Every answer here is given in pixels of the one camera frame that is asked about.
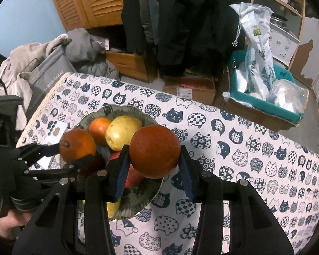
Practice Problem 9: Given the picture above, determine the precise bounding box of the clear plastic bag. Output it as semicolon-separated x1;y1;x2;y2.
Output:
267;79;309;113

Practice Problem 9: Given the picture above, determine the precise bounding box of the green glass bowl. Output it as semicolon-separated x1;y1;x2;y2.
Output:
76;105;165;221

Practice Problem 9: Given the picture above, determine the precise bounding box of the white printed box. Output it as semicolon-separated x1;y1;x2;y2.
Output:
268;28;301;64

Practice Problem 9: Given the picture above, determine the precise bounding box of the wooden drawer unit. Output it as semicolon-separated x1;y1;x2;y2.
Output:
105;50;158;83

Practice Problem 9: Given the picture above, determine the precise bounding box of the grey tote bag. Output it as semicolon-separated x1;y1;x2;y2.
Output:
19;45;79;123

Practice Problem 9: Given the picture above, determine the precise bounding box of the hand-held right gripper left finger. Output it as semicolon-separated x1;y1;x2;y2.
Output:
13;145;130;255

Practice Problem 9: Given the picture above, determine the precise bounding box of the cat print tablecloth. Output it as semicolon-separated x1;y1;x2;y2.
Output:
16;72;319;255

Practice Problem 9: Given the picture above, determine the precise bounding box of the teal plastic basket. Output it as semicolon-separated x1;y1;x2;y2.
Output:
223;50;305;124

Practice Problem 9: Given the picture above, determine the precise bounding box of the white smartphone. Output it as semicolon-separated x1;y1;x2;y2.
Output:
29;121;68;169

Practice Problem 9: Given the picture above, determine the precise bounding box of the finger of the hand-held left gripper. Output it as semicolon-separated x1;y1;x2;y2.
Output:
25;155;96;182
16;141;71;162

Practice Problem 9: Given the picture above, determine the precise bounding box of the yellow green pear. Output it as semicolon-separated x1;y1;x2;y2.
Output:
105;115;143;151

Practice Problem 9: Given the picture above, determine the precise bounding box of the red apple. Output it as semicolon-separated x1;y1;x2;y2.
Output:
106;151;144;189

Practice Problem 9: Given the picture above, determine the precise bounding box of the grey jacket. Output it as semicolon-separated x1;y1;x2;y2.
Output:
138;0;160;45

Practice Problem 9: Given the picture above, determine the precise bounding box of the beige fleece garment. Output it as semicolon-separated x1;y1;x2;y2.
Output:
0;34;72;130

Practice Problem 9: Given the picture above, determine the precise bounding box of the black hooded coat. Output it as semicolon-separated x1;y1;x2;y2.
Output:
157;0;252;76

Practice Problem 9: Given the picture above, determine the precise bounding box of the cardboard box with red label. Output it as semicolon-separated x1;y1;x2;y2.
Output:
162;76;216;105

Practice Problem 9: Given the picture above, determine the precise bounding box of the person's left hand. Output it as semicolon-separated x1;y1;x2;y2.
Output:
0;212;26;242

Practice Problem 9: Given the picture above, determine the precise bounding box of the brown cardboard box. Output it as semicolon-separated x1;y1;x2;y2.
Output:
215;90;301;132

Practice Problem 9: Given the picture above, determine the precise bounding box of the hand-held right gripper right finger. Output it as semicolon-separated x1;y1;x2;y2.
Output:
179;146;294;255

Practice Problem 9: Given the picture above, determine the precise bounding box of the orange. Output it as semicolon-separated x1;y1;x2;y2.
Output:
88;117;112;147
129;126;181;179
59;129;97;164

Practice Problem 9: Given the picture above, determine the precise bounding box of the wooden louvered wardrobe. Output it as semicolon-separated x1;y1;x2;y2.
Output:
46;0;125;32

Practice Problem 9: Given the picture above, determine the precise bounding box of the grey padded garment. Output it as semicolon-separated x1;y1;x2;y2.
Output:
65;28;120;80

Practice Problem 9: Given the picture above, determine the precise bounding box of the wooden shelf rack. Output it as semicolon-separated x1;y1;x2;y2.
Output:
251;0;306;71

